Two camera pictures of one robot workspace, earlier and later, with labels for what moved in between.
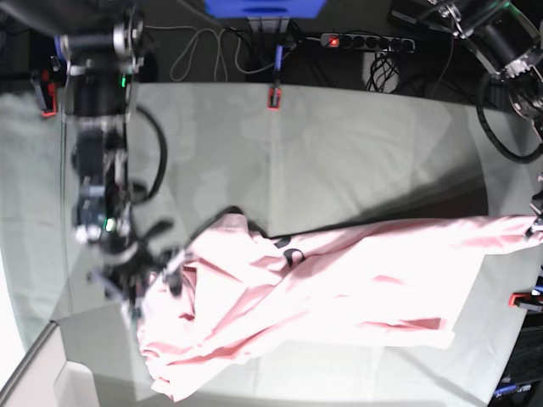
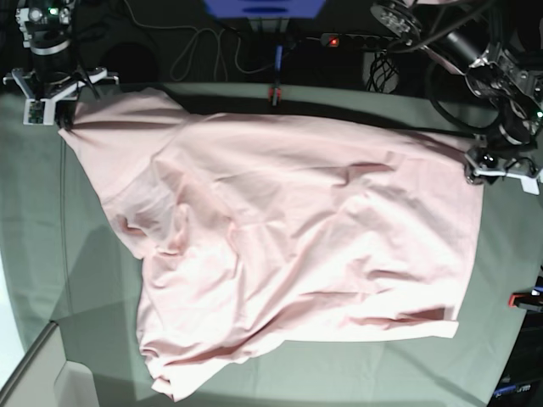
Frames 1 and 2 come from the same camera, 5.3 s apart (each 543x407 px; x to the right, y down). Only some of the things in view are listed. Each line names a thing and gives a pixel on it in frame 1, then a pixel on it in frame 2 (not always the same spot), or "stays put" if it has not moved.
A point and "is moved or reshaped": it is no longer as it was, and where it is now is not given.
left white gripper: (131, 270) -> (41, 108)
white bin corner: (43, 377) stays put
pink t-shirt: (247, 293) is moved or reshaped
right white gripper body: (536, 205) -> (517, 168)
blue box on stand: (301, 9) stays put
